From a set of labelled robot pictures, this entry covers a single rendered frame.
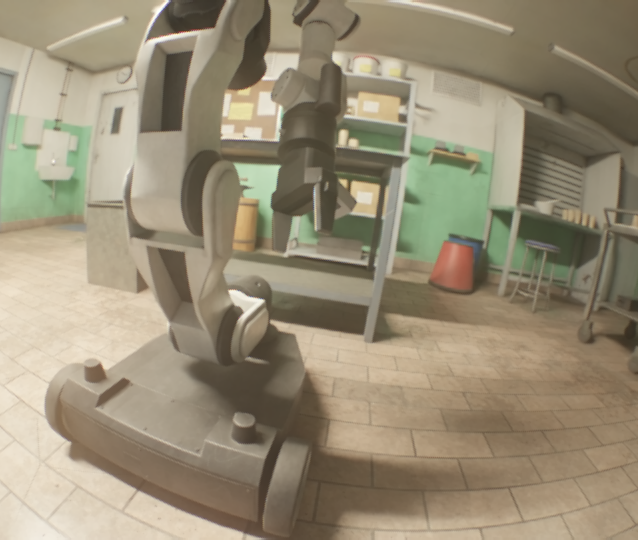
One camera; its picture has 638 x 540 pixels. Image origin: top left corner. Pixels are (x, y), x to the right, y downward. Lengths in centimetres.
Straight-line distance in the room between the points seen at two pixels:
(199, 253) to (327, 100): 30
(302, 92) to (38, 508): 93
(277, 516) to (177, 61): 75
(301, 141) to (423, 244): 329
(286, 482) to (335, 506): 23
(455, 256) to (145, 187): 265
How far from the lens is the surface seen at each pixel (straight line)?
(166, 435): 60
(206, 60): 49
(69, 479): 83
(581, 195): 470
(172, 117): 56
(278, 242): 46
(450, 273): 289
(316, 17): 71
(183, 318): 67
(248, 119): 392
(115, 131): 510
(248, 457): 53
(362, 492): 78
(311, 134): 45
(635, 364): 231
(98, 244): 200
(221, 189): 48
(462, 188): 379
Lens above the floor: 60
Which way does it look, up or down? 12 degrees down
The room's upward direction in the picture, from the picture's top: 8 degrees clockwise
